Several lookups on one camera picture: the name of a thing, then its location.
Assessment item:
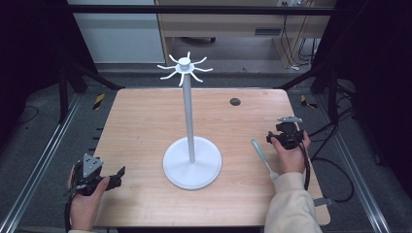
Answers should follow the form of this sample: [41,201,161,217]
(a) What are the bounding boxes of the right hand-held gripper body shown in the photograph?
[275,116,306,150]

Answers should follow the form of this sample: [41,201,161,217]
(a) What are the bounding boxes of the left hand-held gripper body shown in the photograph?
[63,153,113,197]

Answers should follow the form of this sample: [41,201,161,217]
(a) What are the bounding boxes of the teal handled spoon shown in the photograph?
[251,139,280,182]

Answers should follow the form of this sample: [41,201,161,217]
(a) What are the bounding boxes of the white hook rack stand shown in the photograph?
[156,50,223,191]

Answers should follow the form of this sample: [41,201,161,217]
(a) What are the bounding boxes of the person's right hand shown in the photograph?
[270,130,312,177]

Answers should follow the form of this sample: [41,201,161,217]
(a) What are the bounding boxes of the person's left hand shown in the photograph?
[69,176,111,232]

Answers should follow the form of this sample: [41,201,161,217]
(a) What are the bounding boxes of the yellow black floor tape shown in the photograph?
[299,94,319,110]
[92,93,107,111]

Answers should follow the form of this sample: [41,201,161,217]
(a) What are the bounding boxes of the black curtain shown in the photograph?
[310,0,412,198]

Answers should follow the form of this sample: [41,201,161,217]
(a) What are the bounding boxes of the light wooden desk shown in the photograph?
[154,0,338,70]

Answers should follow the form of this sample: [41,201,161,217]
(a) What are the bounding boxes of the white cabinet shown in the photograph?
[66,0,167,65]

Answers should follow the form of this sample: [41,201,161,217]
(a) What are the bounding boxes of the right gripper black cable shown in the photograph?
[297,141,313,192]

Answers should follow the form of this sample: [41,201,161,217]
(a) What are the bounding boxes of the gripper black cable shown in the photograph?
[297,141,313,192]
[63,193,74,233]

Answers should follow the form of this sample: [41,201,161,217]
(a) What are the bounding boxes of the aluminium floor rail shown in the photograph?
[313,93,393,233]
[0,92,84,233]

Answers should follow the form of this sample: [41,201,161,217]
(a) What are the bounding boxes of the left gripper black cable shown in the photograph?
[63,193,74,233]

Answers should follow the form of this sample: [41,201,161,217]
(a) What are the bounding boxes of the black floor cable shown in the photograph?
[306,106,357,204]

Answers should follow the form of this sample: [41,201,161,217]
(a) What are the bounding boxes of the black hanging cables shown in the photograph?
[279,1,320,72]

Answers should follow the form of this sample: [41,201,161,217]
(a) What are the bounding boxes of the black metal frame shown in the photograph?
[57,3,358,125]

